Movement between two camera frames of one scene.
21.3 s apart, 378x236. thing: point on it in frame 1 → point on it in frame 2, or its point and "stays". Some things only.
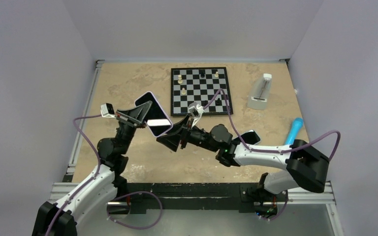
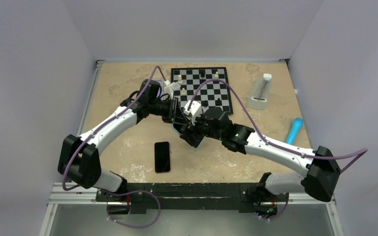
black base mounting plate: x=141 y=197 stays
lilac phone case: x=156 y=119 → x=160 y=93
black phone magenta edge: x=156 y=119 → x=162 y=157
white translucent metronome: x=257 y=99 stays
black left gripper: x=134 y=116 → x=175 y=113
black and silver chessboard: x=189 y=85 stays
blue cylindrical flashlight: x=297 y=124 stays
